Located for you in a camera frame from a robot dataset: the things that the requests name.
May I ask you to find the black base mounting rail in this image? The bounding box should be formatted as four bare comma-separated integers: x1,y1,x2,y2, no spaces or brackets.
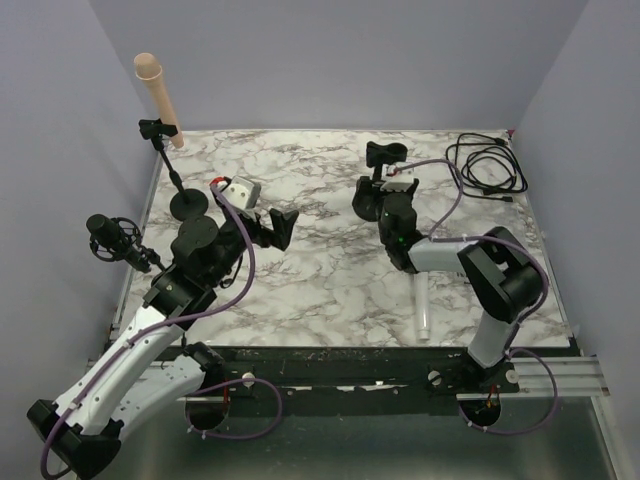
149,344,521,416

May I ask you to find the coiled black cable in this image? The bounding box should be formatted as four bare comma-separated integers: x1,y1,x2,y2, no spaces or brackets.
444,131,529,204

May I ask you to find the black handheld microphone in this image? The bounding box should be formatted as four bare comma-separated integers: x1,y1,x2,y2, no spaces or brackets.
86,214,131,252

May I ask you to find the aluminium extrusion rail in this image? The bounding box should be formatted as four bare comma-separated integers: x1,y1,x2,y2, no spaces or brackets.
512,357,610,398

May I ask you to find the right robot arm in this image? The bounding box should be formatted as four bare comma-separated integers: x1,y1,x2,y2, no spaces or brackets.
352,176,549,392

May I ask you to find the peach handheld microphone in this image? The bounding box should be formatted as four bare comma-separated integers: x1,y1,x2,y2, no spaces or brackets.
134,52,184,149

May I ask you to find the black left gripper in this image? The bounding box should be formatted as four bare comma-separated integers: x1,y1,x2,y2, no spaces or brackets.
208,207,298,286

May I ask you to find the white handheld microphone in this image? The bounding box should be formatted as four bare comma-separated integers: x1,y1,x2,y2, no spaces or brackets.
413,272,431,342

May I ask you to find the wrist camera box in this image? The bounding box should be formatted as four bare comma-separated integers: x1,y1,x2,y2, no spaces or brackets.
380,162,419,190
209,176,261,211

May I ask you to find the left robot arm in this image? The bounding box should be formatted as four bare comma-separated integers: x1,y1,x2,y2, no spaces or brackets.
27,207,299,479

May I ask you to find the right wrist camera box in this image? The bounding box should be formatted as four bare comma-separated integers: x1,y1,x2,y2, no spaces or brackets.
380,162,419,190

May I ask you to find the black round-base mic stand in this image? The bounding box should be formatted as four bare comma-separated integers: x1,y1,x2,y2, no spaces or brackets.
365,141,408,181

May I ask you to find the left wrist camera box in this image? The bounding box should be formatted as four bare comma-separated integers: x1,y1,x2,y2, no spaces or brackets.
209,176,261,211

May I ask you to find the black stand with peach mic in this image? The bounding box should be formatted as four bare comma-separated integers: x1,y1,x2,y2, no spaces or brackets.
138,119,209,221

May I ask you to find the black shock-mount tripod stand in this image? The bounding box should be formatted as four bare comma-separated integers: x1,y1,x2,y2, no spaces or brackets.
86,214,166,273

